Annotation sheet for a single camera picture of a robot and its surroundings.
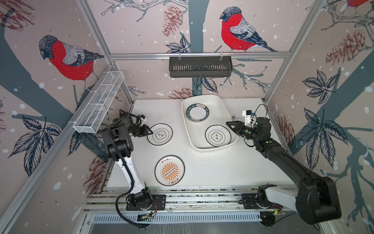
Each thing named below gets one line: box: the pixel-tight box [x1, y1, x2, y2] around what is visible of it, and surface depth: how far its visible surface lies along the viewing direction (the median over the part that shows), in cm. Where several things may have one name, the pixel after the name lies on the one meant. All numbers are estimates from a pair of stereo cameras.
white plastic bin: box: [181, 94, 239, 153], surface depth 106 cm
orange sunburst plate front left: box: [154, 154, 186, 187], surface depth 86 cm
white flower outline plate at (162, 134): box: [147, 123, 174, 146], surface depth 102 cm
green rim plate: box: [186, 103, 210, 123], surface depth 113 cm
